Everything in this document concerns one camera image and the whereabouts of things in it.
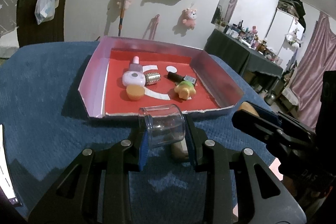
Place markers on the beige square compact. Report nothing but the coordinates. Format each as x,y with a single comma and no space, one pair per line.
179,153

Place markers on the thin pink rod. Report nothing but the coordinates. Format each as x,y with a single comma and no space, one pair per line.
155,26

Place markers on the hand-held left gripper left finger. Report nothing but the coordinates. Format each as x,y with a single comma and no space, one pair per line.
143,146

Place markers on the red cardboard box tray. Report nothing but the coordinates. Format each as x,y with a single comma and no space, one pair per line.
157,98

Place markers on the studded silver cylinder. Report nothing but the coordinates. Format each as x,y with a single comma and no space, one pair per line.
152,78

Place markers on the pink bear plush toy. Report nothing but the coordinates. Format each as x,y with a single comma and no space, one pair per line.
189,18

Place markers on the pink nail polish bottle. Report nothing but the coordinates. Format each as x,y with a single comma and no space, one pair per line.
136,64

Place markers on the yellow green turtle toy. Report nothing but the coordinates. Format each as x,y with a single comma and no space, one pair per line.
185,90

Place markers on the group of cosmetic bottles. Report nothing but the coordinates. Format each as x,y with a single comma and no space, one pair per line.
249,37

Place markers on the white plastic bag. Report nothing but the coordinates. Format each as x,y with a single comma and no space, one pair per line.
44,8

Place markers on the glitter nail polish bottle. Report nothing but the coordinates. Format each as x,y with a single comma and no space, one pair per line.
181,77

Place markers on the metal pot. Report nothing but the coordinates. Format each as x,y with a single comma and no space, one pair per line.
272,98

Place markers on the table with dark cloth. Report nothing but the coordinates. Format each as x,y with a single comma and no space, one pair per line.
231,56

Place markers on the clear plastic cup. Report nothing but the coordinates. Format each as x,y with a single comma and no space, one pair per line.
162,125

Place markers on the orange round soap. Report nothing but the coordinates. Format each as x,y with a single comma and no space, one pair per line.
135,92

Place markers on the pink round case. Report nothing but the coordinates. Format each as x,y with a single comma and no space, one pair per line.
134,79

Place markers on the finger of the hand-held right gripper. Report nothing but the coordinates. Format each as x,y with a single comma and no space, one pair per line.
267,112
252,123

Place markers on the dark bag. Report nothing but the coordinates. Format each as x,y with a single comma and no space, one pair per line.
296,7

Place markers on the pink curtain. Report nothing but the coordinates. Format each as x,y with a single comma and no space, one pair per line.
315,69

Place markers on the grey star-print sheet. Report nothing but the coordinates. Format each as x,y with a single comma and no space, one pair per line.
8,8

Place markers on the mop stick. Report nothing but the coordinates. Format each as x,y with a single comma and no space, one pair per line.
123,8

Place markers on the white cabinet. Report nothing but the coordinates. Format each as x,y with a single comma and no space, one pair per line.
281,22

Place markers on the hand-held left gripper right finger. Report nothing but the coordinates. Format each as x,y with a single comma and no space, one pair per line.
190,146

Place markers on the smartphone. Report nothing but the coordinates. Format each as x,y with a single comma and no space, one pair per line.
6,166

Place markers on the small white plush toy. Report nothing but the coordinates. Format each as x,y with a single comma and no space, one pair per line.
294,37

